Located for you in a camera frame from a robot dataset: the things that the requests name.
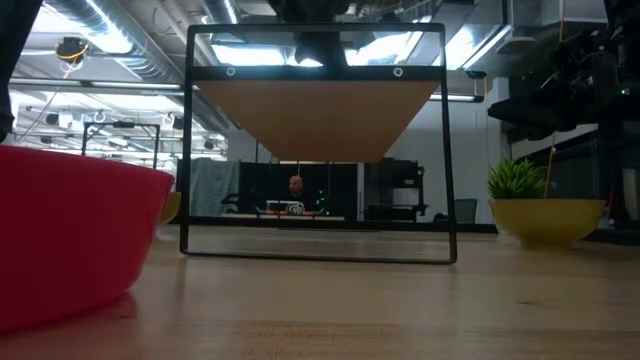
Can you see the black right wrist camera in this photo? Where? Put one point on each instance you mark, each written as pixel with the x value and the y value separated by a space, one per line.
pixel 566 57

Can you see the grey office chair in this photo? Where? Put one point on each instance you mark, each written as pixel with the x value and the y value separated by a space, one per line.
pixel 466 210

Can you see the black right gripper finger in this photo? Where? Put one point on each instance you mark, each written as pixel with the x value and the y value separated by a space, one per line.
pixel 530 114
pixel 535 134

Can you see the white laptop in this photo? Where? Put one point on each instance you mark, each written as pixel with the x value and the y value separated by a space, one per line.
pixel 285 207

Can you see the wooden shelf with black frame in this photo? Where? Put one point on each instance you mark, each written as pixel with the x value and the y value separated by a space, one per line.
pixel 320 120

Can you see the silver ceiling duct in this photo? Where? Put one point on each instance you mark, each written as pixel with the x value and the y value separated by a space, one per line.
pixel 150 50

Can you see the black robot with green lights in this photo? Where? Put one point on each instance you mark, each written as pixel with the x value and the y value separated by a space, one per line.
pixel 324 202

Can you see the black partition panel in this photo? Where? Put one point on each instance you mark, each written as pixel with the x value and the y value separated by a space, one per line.
pixel 340 190

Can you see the long black background table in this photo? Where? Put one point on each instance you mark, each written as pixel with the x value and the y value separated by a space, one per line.
pixel 400 226

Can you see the green plant in white pot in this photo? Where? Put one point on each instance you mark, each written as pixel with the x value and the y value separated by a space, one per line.
pixel 515 180

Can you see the short ceiling light fixture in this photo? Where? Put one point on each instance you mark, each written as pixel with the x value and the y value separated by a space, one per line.
pixel 455 98

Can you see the grey hanging cloth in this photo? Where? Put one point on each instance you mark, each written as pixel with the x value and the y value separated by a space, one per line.
pixel 212 187

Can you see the person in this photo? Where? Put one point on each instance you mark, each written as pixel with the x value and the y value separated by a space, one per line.
pixel 296 187

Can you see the red plastic bowl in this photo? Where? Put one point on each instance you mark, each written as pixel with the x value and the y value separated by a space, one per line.
pixel 75 225

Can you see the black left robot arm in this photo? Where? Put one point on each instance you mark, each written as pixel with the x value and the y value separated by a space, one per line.
pixel 15 50

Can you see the black metal frame stand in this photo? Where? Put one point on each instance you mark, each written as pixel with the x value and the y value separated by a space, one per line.
pixel 120 124

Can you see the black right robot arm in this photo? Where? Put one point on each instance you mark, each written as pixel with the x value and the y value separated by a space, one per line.
pixel 627 60

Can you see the black equipment cabinet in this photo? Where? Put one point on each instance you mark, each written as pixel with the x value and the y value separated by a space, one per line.
pixel 395 175

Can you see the yellow bowl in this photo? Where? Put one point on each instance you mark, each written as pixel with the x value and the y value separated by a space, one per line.
pixel 172 207
pixel 547 222

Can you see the long ceiling light fixture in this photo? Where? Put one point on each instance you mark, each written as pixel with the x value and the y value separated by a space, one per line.
pixel 75 85

